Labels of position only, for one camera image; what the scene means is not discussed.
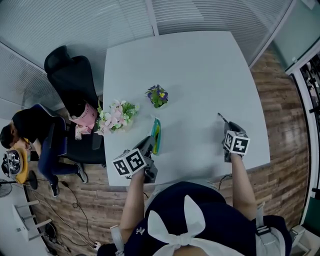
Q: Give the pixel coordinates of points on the person's right forearm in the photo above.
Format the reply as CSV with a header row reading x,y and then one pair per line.
x,y
242,187

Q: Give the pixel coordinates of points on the black metal railing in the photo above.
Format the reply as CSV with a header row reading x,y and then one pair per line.
x,y
312,110

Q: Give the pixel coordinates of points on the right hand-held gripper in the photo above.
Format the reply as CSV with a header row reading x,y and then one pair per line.
x,y
237,143

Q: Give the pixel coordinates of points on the black round stand base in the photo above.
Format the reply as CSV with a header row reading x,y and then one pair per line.
x,y
33,180

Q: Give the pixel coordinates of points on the person's navy top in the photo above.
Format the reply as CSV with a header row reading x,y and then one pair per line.
x,y
225,225

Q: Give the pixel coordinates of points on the black office chair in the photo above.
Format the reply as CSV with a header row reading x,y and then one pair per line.
x,y
72,82

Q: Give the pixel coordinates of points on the yellow round table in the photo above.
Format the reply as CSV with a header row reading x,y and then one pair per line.
x,y
23,172

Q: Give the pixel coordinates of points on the green board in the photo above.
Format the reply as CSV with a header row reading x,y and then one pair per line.
x,y
313,215

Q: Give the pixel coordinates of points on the pink snack packet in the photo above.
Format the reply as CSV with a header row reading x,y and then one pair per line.
x,y
81,132

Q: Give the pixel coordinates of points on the black floor fan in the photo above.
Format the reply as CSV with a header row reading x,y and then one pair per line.
x,y
5,188

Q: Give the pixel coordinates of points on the white power strip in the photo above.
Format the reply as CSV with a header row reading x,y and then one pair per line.
x,y
97,245

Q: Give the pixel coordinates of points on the small purple flower plant pot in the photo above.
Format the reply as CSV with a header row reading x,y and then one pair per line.
x,y
157,96

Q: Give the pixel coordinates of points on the pink flowers in cream pot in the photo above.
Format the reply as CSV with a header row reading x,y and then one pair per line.
x,y
117,117

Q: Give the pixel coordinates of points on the green patterned pencil pouch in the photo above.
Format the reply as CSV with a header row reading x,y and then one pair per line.
x,y
156,135

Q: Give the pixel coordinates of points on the grey round basket of gear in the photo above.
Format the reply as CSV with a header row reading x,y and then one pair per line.
x,y
11,163

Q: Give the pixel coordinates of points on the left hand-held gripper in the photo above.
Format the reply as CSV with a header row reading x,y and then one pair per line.
x,y
130,162

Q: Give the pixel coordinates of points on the white box unit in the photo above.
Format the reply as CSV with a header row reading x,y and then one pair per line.
x,y
297,235

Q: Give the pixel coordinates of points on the pink paper bag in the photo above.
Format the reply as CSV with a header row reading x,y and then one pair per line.
x,y
86,116

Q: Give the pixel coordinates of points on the white hair bow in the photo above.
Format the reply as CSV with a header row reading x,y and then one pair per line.
x,y
182,237

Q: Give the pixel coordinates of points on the person's left forearm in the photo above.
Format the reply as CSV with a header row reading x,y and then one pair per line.
x,y
133,202

